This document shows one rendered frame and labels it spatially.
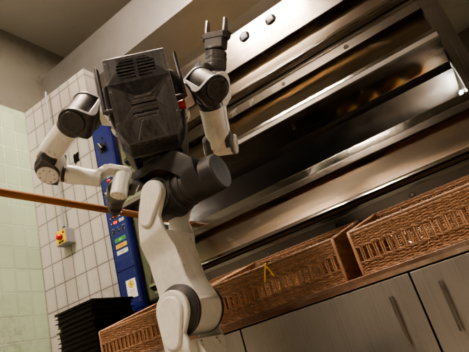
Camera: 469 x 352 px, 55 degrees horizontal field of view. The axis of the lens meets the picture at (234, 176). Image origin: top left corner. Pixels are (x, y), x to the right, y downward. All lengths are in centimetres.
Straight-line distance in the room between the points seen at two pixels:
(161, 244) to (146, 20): 408
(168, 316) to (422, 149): 128
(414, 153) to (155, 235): 118
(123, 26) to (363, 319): 457
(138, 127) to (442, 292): 99
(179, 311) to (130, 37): 434
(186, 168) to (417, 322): 79
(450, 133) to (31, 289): 258
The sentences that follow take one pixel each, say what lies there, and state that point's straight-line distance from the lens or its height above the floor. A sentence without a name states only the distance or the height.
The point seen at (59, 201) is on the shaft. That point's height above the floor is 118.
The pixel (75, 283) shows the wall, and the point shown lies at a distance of 306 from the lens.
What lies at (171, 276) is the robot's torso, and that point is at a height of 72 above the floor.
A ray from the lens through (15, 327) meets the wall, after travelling 312.
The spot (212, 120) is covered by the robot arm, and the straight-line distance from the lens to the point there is 164.
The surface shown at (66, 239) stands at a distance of 305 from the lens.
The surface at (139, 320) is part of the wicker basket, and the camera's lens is 200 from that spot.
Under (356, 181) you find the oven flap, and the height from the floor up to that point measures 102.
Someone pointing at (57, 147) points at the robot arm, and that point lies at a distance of 170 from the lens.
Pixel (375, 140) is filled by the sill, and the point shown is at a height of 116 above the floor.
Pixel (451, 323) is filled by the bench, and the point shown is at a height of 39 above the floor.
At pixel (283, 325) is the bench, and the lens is 157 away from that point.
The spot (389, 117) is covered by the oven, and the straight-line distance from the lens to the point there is 242.
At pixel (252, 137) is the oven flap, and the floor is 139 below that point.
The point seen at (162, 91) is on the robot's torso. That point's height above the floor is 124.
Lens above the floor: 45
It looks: 22 degrees up
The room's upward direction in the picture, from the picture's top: 17 degrees counter-clockwise
